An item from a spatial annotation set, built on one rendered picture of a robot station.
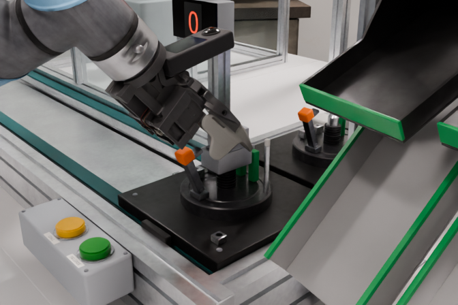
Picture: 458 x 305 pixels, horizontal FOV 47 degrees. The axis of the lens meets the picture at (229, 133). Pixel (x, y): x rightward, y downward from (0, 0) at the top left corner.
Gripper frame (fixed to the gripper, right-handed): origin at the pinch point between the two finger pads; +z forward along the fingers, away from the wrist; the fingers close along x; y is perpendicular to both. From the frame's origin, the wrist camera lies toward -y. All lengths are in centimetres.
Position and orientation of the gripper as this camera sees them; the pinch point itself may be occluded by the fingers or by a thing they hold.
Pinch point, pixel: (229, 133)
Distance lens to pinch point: 77.9
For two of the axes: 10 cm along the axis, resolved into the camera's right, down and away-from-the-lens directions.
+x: 6.6, 2.7, -7.0
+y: -5.6, 8.0, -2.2
